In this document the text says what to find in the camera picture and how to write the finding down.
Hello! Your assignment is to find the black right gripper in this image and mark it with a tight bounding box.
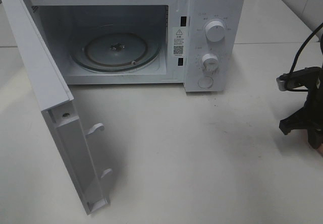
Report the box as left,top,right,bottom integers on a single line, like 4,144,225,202
279,68,322,148

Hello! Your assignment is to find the round door release button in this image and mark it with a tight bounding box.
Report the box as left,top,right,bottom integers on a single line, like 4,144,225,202
198,76,213,89

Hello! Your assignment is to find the pink round plate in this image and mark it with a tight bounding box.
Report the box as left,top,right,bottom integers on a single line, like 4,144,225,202
307,130,322,155

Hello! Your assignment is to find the white lower timer knob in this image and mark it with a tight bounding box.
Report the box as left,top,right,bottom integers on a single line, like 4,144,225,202
201,53,219,73

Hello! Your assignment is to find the white upper power knob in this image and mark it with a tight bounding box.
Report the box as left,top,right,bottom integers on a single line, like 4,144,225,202
204,19,226,42

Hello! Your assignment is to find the white microwave oven body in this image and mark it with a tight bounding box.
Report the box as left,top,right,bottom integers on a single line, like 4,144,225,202
30,0,244,92

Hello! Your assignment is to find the white warning label sticker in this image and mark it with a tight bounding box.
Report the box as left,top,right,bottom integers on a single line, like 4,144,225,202
171,27,187,57

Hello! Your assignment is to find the glass microwave turntable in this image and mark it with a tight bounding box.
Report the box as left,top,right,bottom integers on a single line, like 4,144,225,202
69,32,162,73

